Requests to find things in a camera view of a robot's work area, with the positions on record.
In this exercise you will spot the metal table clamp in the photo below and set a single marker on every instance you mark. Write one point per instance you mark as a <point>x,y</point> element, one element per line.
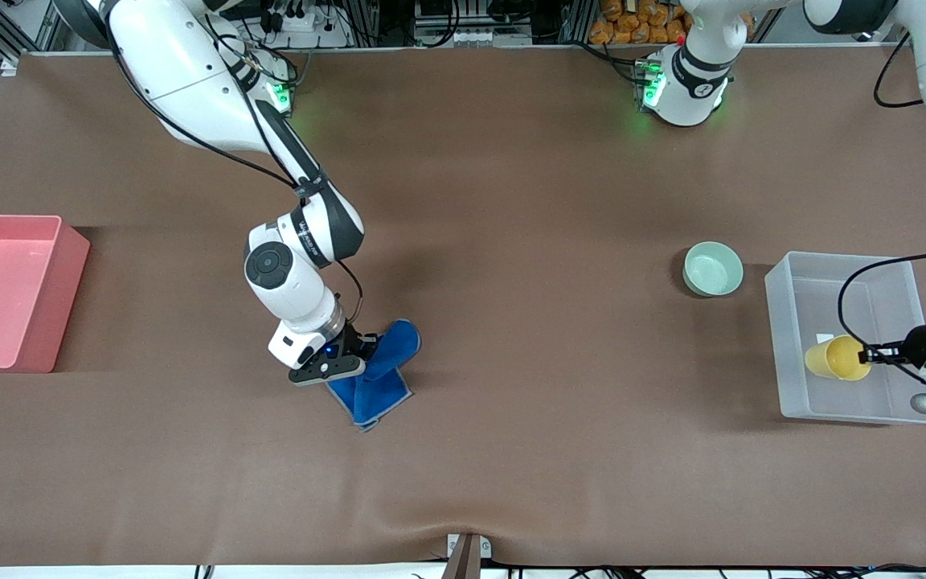
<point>469,555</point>

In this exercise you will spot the clear plastic bin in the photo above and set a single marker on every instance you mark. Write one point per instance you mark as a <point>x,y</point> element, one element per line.
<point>897,338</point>

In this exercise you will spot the white power strip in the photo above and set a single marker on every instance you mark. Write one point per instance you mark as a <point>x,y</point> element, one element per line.
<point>306,28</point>

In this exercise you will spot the blue cloth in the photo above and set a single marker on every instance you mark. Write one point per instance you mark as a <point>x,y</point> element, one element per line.
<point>379,378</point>

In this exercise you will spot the mint green bowl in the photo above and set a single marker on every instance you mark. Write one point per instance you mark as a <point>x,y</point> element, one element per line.
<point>713,269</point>

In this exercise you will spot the pink plastic bin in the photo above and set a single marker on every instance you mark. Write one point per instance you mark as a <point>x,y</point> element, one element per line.
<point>5,289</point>

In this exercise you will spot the bag of orange bread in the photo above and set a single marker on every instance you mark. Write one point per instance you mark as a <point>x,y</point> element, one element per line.
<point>640,24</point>

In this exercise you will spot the yellow plastic cup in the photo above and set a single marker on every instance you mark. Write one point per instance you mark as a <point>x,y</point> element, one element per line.
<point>829,358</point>

